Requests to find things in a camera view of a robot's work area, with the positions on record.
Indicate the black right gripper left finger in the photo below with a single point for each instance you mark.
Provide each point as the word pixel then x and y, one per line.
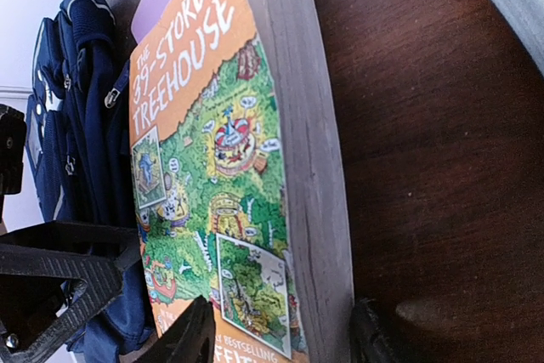
pixel 191 338

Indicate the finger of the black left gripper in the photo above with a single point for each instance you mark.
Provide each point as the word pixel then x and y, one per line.
pixel 55 277

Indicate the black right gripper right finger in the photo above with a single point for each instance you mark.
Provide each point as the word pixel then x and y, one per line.
pixel 371 334

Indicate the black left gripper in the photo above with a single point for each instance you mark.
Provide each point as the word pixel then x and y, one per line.
pixel 13 139

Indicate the navy blue student backpack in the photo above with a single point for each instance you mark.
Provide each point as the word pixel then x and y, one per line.
pixel 77 119

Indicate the orange treehouse paperback book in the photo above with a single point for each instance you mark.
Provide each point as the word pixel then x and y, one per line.
pixel 238 178

